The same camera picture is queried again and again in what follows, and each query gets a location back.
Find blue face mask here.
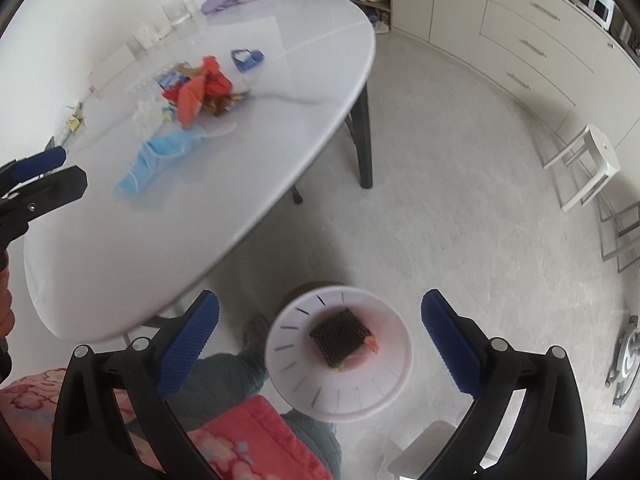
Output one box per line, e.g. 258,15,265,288
112,127,236,203

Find white stool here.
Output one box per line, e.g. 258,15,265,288
542,124,622,213

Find open shoe shelf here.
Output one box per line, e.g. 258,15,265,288
347,0,393,33

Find white picture frame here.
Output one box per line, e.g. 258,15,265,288
570,0,616,31

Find white tissue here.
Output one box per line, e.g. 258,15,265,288
132,97,173,131

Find blue white snack packet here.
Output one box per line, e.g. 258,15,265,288
155,62,201,96

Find dark mesh packet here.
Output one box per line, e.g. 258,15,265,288
308,308,375,367

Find brown snack wrapper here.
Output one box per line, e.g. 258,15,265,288
200,91,253,118

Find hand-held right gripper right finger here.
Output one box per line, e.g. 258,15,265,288
420,288,588,480

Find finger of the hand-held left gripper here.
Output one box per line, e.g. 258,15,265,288
0,146,68,194
7,165,89,221

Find white flat box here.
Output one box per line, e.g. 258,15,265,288
92,42,133,93

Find small blue carton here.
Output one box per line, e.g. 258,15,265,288
230,47,265,71

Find red plastic wrapper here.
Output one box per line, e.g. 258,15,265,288
205,72,236,98

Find white plastic box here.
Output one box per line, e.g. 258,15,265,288
387,420,501,480

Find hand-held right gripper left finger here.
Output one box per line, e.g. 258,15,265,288
50,289,223,480

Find clear glass jar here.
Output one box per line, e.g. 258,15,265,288
132,22,168,51
162,0,197,28

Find grey metal floor stand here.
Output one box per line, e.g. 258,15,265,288
605,315,640,408

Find person's left hand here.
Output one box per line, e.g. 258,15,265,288
0,255,16,338

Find orange plastic wrapper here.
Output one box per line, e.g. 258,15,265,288
176,56,223,129

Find key bunch with yellow tag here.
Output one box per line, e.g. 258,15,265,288
60,102,88,136

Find white round trash bin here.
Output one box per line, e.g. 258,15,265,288
264,285,414,422

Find beige drawer cabinet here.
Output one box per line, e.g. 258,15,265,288
480,0,640,146

